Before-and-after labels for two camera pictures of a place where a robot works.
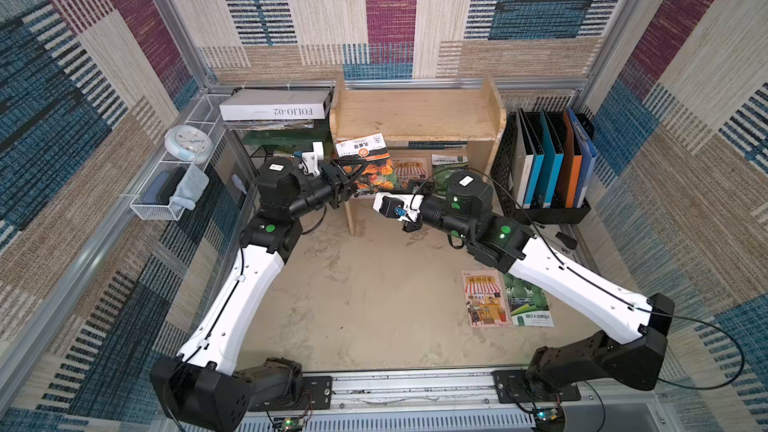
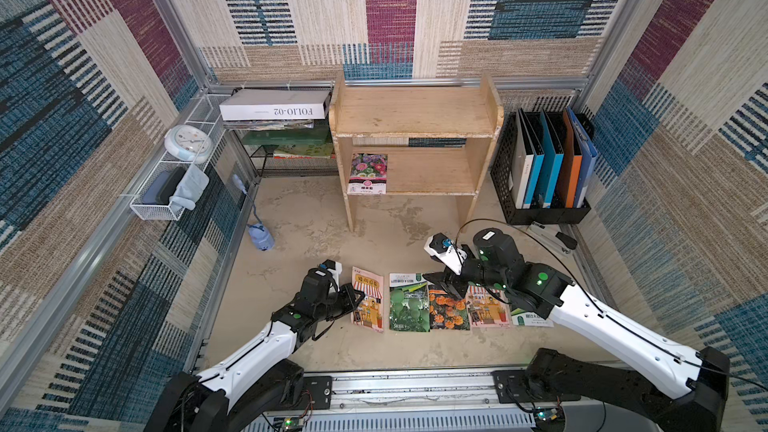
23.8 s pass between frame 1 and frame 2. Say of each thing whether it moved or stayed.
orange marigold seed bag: moved
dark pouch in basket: stayed
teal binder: stayed
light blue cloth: stayed
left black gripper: moved
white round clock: stayed
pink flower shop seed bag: stayed
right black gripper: moved
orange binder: stayed
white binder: stayed
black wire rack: stayed
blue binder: stayed
